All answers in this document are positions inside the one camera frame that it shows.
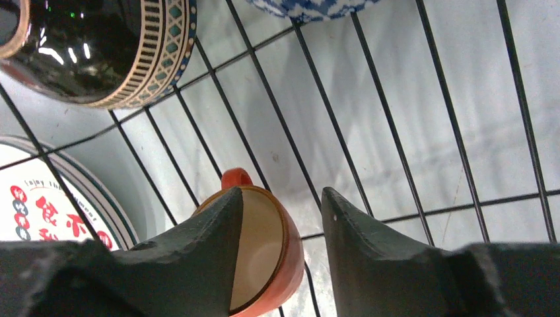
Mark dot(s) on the orange cup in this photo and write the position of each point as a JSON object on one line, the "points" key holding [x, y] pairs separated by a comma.
{"points": [[270, 260]]}

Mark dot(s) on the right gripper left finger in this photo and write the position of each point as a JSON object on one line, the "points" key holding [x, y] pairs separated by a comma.
{"points": [[185, 271]]}

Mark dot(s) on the black wire dish rack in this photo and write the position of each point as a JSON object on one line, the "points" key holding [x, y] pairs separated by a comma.
{"points": [[441, 118]]}

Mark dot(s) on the Just To Eat plate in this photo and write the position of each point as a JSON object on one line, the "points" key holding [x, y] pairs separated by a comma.
{"points": [[34, 206]]}

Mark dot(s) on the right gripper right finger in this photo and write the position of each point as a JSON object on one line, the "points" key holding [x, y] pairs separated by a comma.
{"points": [[378, 271]]}

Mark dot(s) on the dark brown glazed bowl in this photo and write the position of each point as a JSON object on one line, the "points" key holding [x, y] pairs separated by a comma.
{"points": [[98, 54]]}

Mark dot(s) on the blue white patterned cup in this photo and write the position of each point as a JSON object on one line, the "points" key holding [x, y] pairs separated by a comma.
{"points": [[311, 10]]}

